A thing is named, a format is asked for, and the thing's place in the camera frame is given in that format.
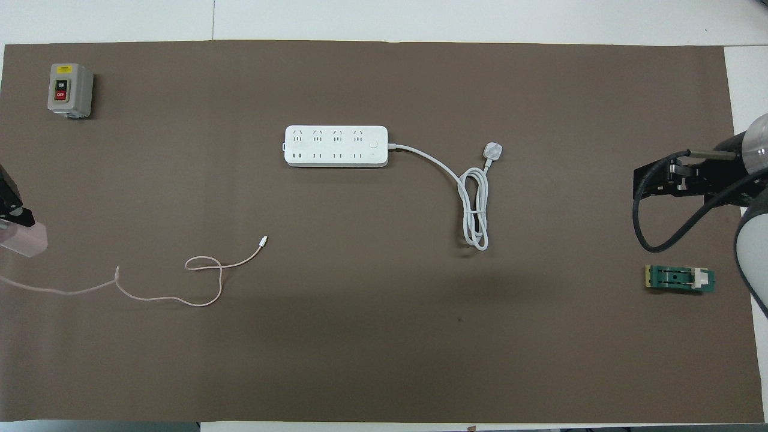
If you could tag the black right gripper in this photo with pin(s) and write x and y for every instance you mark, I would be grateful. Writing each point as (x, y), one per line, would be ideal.
(717, 174)

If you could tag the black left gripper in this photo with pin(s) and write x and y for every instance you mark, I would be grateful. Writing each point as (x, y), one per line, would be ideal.
(7, 186)

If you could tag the pink charger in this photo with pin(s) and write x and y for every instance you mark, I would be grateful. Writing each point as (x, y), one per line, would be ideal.
(24, 240)

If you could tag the brown table mat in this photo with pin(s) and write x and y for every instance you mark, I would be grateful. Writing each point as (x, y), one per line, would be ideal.
(360, 360)

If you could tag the green knife switch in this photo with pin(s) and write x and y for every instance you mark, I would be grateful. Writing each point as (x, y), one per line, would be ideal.
(675, 279)

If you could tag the grey on-off switch box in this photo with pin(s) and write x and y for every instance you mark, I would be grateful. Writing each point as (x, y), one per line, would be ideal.
(69, 90)

